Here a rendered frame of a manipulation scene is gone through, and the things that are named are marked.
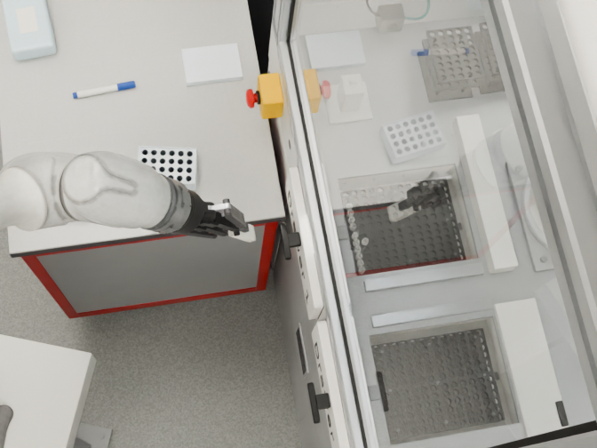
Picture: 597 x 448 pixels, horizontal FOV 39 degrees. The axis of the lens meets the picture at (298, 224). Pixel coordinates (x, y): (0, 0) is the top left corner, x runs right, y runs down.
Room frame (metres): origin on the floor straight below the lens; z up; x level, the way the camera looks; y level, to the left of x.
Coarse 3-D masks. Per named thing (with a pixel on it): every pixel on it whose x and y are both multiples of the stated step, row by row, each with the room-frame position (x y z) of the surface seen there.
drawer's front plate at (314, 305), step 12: (288, 180) 0.65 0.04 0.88; (288, 192) 0.64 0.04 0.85; (300, 192) 0.61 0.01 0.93; (300, 204) 0.59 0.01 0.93; (300, 216) 0.57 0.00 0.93; (300, 228) 0.54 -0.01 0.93; (300, 252) 0.51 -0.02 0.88; (312, 252) 0.50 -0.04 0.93; (300, 264) 0.50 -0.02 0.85; (312, 264) 0.48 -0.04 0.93; (312, 276) 0.45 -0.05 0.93; (312, 288) 0.43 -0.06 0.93; (312, 300) 0.41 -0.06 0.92; (312, 312) 0.40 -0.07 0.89
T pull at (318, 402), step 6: (312, 384) 0.26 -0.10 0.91; (312, 390) 0.25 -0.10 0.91; (312, 396) 0.24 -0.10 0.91; (318, 396) 0.24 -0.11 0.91; (324, 396) 0.24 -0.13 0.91; (312, 402) 0.23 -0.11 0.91; (318, 402) 0.23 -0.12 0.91; (324, 402) 0.23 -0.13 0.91; (312, 408) 0.22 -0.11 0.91; (318, 408) 0.22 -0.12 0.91; (324, 408) 0.22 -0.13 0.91; (312, 414) 0.21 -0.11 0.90; (318, 414) 0.21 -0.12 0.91; (318, 420) 0.20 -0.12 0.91
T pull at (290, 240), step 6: (282, 228) 0.54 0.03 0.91; (282, 234) 0.53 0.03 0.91; (288, 234) 0.53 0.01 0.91; (294, 234) 0.53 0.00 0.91; (282, 240) 0.52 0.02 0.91; (288, 240) 0.52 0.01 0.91; (294, 240) 0.52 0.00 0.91; (300, 240) 0.52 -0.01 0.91; (288, 246) 0.50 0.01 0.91; (294, 246) 0.51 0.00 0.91; (288, 252) 0.49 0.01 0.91; (288, 258) 0.48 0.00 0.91
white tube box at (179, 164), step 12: (144, 156) 0.66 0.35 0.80; (156, 156) 0.66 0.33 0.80; (168, 156) 0.67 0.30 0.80; (180, 156) 0.68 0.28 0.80; (192, 156) 0.68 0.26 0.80; (156, 168) 0.64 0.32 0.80; (168, 168) 0.64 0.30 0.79; (180, 168) 0.65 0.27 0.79; (192, 168) 0.66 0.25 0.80; (180, 180) 0.64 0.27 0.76; (192, 180) 0.63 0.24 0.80
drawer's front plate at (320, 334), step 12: (324, 324) 0.37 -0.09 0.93; (312, 336) 0.36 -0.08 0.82; (324, 336) 0.35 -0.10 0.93; (324, 348) 0.32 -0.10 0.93; (324, 360) 0.30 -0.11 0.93; (324, 372) 0.29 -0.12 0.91; (324, 384) 0.27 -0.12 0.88; (336, 384) 0.27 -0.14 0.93; (336, 396) 0.24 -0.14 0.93; (336, 408) 0.22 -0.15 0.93; (336, 420) 0.20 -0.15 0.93; (336, 432) 0.18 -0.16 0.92; (336, 444) 0.17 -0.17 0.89; (348, 444) 0.17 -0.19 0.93
